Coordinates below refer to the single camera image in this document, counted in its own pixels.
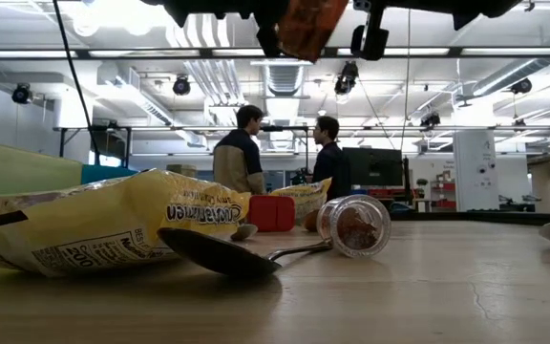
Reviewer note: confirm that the white ceiling duct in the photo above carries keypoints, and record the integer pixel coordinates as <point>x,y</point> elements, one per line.
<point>136,95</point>

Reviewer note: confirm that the red storage shelf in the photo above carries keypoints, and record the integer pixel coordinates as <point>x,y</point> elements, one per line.
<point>447,187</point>

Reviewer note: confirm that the person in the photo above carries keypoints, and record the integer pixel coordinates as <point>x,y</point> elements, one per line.
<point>237,162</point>
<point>327,167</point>

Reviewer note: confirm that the black ceiling spotlight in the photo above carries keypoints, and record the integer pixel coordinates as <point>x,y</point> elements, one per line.
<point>181,86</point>
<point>21,94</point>
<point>430,119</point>
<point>521,86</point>
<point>346,79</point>

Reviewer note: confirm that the red pink small box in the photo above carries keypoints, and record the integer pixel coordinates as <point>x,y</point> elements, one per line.
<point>270,213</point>

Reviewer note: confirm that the black monitor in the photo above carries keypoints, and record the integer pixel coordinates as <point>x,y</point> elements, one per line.
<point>373,167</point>

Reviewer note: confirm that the black metal table frame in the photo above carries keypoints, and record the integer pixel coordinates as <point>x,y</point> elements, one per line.
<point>494,218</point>

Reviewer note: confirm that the yellow crinkled snack packet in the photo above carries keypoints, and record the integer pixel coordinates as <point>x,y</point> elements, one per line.
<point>306,200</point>

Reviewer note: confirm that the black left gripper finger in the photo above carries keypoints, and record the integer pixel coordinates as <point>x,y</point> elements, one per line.
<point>270,28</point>

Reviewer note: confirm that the small glass spice jar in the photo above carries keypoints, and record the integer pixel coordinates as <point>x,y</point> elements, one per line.
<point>356,227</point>

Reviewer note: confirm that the yellow translucent plastic tray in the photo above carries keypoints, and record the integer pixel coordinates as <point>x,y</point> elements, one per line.
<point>17,167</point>

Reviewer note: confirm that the yellow Maruchan ramen packet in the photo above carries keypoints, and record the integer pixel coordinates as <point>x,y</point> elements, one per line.
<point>89,220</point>

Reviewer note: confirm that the tan cardboard box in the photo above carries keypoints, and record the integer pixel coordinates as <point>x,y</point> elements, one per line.
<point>182,170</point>

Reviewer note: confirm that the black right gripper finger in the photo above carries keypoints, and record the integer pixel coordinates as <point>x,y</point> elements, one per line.
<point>373,43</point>

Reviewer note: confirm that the silver ventilation duct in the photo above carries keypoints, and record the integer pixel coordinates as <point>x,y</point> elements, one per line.
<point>284,79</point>

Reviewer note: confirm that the orange brown foil packet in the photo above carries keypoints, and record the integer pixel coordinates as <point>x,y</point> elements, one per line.
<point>313,28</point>

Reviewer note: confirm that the white pillar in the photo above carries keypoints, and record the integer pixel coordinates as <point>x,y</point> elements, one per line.
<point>475,167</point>

